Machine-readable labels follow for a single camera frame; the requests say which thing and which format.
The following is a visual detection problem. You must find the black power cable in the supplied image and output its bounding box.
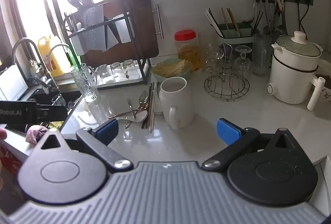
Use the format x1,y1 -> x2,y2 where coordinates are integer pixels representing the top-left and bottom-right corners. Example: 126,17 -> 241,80
295,0 -> 307,32
305,0 -> 312,33

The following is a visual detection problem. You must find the green bottle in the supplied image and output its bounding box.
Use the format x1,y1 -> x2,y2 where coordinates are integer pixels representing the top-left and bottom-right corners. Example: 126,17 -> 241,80
66,44 -> 82,68

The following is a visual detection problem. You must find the green plastic colander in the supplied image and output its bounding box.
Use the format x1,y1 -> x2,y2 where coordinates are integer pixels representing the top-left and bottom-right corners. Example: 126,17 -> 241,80
150,59 -> 193,80

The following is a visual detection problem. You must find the slim curved steel faucet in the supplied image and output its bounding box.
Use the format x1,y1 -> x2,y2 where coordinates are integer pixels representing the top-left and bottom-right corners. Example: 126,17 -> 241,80
48,44 -> 78,72

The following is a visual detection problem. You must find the white drip tray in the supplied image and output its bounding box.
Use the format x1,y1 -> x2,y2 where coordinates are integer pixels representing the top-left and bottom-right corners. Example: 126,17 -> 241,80
89,68 -> 151,90

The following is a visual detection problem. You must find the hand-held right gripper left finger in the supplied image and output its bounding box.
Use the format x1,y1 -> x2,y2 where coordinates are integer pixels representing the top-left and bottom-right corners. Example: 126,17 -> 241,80
34,119 -> 133,172

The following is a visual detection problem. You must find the purple cup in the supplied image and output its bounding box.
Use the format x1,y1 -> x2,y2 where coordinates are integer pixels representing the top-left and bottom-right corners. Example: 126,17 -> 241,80
223,42 -> 234,59

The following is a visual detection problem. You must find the red-lidded plastic jar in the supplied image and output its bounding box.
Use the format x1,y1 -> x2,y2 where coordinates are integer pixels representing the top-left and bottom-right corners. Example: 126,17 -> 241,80
174,30 -> 201,72

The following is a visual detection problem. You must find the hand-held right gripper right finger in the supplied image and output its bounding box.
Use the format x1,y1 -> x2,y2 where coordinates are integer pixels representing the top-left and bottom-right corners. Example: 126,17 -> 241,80
202,118 -> 303,171

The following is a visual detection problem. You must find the tall textured glass mug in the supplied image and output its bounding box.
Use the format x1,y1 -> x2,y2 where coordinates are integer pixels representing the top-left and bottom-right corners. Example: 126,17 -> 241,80
71,64 -> 100,103

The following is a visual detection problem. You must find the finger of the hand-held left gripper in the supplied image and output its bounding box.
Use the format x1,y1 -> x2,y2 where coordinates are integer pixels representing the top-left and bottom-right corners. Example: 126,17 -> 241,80
37,104 -> 68,121

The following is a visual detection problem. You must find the ribbed glass pitcher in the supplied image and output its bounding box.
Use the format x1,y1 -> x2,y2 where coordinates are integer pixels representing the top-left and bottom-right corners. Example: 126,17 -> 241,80
252,33 -> 272,77

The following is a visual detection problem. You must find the pink scrubbing cloth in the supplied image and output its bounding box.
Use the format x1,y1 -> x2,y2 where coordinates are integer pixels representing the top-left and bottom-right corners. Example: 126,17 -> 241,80
25,125 -> 49,146

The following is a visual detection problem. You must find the steel kitchen faucet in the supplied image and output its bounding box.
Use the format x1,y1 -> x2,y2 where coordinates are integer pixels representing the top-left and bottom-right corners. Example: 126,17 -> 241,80
12,38 -> 56,93

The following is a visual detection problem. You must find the white electric cooking pot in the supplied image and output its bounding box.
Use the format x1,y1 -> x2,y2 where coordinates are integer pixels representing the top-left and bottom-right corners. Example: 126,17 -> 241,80
266,31 -> 325,111

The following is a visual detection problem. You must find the plain steel kitchen knife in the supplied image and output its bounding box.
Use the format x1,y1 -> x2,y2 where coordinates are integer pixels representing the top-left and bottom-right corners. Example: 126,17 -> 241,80
103,11 -> 122,50

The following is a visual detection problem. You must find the wooden chopstick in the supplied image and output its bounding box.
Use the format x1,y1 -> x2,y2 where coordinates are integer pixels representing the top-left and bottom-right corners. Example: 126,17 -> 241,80
148,83 -> 157,133

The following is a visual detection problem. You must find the black kitchen sink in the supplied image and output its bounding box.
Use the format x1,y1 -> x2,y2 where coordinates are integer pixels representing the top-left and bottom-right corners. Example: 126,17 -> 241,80
24,84 -> 83,134

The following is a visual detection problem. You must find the wire glass rack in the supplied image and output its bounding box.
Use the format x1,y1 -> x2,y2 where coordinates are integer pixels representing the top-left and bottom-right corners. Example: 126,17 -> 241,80
204,43 -> 250,102

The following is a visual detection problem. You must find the patterned bowl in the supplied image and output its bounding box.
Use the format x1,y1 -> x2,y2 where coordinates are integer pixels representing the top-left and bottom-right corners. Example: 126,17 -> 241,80
314,69 -> 331,102

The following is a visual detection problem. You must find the bundle of assorted chopsticks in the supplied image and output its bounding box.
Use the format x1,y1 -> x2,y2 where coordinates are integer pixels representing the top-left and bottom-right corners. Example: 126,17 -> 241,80
204,7 -> 264,38

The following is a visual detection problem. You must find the hammered steel cleaver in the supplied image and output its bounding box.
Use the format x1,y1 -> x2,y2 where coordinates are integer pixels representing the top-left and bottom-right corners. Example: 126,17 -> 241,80
82,5 -> 107,55

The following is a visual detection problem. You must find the white ceramic mug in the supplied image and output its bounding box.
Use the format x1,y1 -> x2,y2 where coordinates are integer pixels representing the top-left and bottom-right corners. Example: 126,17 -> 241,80
158,77 -> 195,129

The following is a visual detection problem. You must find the red patterned box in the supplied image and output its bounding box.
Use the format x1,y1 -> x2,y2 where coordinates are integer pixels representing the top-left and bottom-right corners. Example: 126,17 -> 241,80
0,145 -> 28,179

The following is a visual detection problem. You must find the green utensil drainer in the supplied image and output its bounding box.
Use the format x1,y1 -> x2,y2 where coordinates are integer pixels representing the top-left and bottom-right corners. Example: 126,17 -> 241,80
217,21 -> 255,47

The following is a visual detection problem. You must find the small white bottle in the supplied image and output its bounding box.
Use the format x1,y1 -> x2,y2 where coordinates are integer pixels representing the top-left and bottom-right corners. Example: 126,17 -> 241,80
29,59 -> 40,77

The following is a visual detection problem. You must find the silver metal spoon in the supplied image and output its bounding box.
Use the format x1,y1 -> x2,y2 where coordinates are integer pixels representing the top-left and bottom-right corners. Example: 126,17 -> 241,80
125,90 -> 150,129

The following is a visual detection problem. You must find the yellow oil jug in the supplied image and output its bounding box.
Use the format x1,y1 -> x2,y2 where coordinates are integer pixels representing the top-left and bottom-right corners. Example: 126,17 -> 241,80
37,35 -> 72,78

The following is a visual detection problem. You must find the clear stemmed glass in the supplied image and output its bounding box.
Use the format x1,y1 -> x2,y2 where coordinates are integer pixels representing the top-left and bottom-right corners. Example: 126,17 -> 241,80
234,45 -> 252,81
205,43 -> 225,71

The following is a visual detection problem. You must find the small metal fork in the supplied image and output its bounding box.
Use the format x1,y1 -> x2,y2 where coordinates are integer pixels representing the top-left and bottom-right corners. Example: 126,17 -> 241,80
126,97 -> 137,120

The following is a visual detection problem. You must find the dark wooden cutting board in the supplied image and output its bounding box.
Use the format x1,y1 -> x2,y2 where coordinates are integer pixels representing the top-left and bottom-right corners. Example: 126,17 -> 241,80
69,0 -> 165,65

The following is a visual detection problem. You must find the black metal kitchen rack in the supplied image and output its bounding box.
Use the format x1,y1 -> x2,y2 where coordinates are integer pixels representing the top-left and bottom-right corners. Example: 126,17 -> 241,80
63,0 -> 153,90

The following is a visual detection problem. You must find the dried noodle bundle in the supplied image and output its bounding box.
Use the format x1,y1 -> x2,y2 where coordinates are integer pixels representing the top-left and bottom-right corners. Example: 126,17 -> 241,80
154,59 -> 192,78

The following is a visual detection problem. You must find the white countertop appliance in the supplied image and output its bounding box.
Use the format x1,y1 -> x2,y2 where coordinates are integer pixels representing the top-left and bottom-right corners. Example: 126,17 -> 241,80
0,65 -> 29,101

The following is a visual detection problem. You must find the clear glass mug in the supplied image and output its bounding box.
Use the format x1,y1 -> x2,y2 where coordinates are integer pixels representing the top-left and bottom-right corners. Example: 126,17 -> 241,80
198,32 -> 220,65

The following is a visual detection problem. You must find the small stemmed glass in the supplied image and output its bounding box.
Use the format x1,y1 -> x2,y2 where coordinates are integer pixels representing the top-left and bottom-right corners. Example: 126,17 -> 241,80
52,94 -> 67,108

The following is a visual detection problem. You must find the white bowl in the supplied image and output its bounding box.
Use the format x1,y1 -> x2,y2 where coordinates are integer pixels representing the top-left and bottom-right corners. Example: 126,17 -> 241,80
318,58 -> 331,72

